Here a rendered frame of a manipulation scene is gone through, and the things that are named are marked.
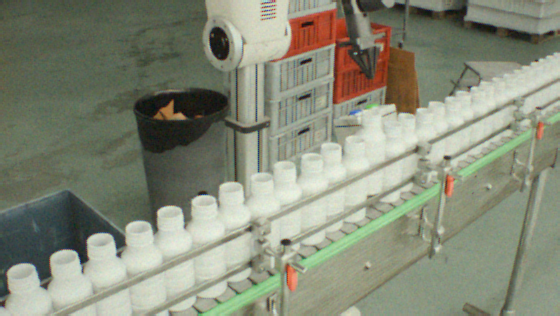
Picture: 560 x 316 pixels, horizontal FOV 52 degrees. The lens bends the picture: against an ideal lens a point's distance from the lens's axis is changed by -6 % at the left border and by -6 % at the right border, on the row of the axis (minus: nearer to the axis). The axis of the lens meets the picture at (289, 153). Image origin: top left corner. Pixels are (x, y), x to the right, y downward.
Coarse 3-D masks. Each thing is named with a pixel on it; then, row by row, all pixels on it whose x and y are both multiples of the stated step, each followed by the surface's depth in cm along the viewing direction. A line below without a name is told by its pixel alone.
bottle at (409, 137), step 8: (400, 120) 125; (408, 120) 124; (408, 128) 124; (408, 136) 125; (416, 136) 126; (408, 144) 125; (408, 160) 126; (408, 168) 127; (408, 176) 128; (400, 192) 130
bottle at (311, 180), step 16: (304, 160) 105; (320, 160) 105; (304, 176) 106; (320, 176) 107; (304, 192) 106; (304, 208) 107; (320, 208) 108; (304, 224) 109; (304, 240) 110; (320, 240) 111
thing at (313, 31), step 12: (324, 12) 359; (300, 24) 345; (312, 24) 384; (324, 24) 364; (300, 36) 349; (312, 36) 358; (324, 36) 367; (300, 48) 352; (312, 48) 360; (276, 60) 337
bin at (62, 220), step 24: (72, 192) 137; (0, 216) 128; (24, 216) 132; (48, 216) 137; (72, 216) 141; (96, 216) 130; (0, 240) 130; (24, 240) 134; (48, 240) 139; (72, 240) 144; (120, 240) 124; (0, 264) 131; (48, 264) 141; (0, 288) 133
